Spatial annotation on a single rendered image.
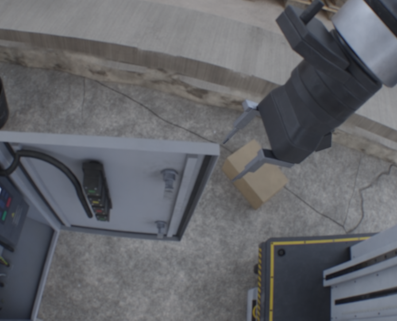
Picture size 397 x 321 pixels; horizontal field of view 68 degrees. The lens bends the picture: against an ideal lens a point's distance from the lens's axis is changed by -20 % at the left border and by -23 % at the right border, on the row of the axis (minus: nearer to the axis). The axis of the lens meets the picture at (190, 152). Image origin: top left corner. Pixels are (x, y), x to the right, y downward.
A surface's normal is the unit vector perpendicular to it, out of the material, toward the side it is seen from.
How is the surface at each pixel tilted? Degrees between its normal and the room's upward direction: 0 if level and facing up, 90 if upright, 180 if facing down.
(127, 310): 0
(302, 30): 66
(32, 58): 90
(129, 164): 90
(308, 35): 75
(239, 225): 0
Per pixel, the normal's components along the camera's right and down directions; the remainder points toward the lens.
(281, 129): -0.86, -0.17
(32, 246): 0.13, -0.46
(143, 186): 0.00, 0.89
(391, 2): -0.75, 0.12
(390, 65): -0.06, 0.77
